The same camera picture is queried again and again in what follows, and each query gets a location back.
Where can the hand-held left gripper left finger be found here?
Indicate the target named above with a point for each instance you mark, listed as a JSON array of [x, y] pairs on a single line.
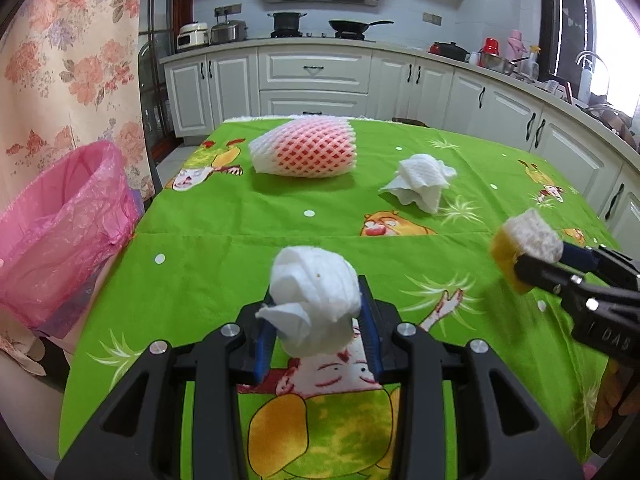
[[262, 355]]

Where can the red pot with black lid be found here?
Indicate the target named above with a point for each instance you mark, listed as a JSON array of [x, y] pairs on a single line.
[[447, 51]]

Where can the crumpled white paper towel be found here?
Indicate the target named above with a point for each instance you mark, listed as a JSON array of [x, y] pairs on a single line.
[[420, 175]]

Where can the white tissue ball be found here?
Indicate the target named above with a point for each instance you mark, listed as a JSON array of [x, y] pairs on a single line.
[[315, 290]]

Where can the white plastic bottle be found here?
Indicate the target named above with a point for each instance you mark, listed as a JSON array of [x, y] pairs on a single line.
[[585, 85]]

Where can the green cartoon print tablecloth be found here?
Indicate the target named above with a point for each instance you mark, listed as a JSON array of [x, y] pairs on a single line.
[[200, 220]]

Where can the person's right hand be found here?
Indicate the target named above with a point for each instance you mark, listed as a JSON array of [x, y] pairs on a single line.
[[612, 395]]

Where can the chrome sink faucet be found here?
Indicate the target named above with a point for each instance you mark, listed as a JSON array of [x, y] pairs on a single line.
[[585, 57]]

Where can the clear spray bottle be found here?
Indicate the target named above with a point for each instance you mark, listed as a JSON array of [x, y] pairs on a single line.
[[532, 65]]

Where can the dark framed window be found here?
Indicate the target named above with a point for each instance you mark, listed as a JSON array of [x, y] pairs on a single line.
[[610, 35]]

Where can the dark framed glass door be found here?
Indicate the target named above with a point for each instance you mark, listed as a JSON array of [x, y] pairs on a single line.
[[170, 10]]

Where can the floral curtain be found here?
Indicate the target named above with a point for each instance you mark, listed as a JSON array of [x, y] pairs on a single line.
[[65, 60]]

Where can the pink thermos bottle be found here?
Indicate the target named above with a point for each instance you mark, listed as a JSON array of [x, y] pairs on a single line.
[[514, 44]]

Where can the pink bagged trash bin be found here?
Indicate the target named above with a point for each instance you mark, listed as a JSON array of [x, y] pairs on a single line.
[[60, 230]]

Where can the fruit in white foam net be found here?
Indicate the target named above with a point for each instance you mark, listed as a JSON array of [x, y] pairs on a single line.
[[300, 150]]

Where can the black cooking pot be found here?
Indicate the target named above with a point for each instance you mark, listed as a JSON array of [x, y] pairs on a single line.
[[286, 24]]

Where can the red kettle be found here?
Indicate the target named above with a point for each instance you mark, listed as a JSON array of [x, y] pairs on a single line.
[[490, 46]]

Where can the silver pressure cooker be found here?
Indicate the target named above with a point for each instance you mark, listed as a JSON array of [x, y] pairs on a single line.
[[229, 32]]

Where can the black wok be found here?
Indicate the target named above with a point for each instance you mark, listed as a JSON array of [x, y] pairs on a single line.
[[352, 26]]

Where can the white rice cooker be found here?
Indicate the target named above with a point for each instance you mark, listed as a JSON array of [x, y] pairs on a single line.
[[192, 36]]

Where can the grey wall outlet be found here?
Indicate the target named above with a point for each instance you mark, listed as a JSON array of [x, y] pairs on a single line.
[[227, 10], [432, 18]]

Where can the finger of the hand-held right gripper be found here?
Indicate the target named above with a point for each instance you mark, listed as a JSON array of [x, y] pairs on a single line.
[[580, 256], [550, 274]]

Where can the steel mixing bowl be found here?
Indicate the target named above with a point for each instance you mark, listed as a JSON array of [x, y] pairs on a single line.
[[496, 64]]

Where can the white lower kitchen cabinets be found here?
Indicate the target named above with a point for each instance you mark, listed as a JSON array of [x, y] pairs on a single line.
[[315, 67]]

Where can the yellow sponge piece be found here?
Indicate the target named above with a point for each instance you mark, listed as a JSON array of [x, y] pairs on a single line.
[[525, 232]]

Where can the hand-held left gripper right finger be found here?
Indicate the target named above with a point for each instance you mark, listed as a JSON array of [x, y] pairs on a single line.
[[372, 345]]

